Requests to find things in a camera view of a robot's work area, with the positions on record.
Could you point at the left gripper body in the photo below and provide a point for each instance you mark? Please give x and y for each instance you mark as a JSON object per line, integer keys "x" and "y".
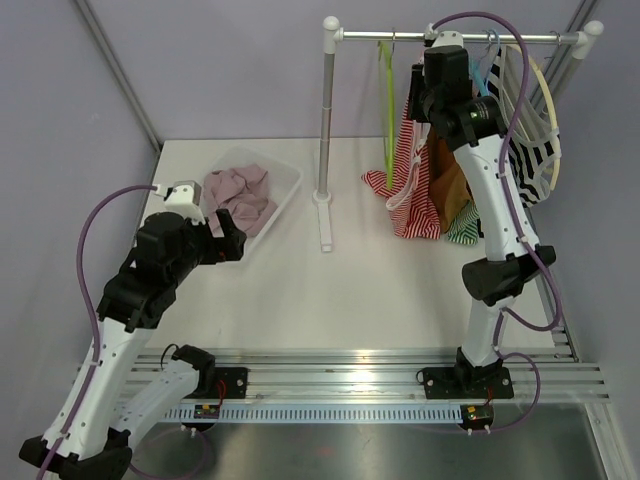
{"x": 206, "y": 248}

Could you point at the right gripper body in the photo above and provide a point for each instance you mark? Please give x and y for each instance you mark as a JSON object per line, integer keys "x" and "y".
{"x": 417, "y": 108}

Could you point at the pink tank top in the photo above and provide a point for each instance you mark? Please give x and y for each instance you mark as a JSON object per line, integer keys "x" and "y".
{"x": 245, "y": 192}

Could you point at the green hanger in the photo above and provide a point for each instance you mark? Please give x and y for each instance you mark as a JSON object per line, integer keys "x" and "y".
{"x": 387, "y": 104}

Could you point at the brown tank top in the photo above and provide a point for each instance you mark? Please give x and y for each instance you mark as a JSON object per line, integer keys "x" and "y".
{"x": 448, "y": 185}

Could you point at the red striped tank top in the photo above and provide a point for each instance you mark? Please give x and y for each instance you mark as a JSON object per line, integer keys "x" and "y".
{"x": 410, "y": 209}

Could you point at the green striped tank top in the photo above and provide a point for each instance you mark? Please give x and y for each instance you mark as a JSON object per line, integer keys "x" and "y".
{"x": 464, "y": 229}

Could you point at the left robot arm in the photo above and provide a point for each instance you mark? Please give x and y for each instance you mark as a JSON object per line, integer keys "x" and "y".
{"x": 92, "y": 436}

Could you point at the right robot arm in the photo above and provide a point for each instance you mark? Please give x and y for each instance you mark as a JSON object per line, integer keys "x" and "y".
{"x": 474, "y": 131}

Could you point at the light blue hanger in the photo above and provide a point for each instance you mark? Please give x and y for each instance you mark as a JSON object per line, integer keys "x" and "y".
{"x": 492, "y": 47}

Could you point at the black white striped tank top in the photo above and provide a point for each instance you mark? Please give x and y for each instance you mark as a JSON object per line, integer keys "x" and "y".
{"x": 534, "y": 148}

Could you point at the white plastic basket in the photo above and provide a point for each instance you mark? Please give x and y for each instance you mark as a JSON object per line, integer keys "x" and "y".
{"x": 285, "y": 180}

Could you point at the clothes rack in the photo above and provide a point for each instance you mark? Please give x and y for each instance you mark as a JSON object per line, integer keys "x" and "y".
{"x": 572, "y": 49}

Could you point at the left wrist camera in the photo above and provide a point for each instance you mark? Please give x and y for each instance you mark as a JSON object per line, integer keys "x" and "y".
{"x": 182, "y": 198}

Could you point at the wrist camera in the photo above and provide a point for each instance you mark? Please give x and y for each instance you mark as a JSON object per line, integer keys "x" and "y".
{"x": 182, "y": 198}
{"x": 445, "y": 37}

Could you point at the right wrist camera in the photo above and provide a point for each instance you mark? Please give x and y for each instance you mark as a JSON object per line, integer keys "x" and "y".
{"x": 445, "y": 37}

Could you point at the aluminium rail base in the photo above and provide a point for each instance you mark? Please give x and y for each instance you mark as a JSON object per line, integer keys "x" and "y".
{"x": 385, "y": 386}

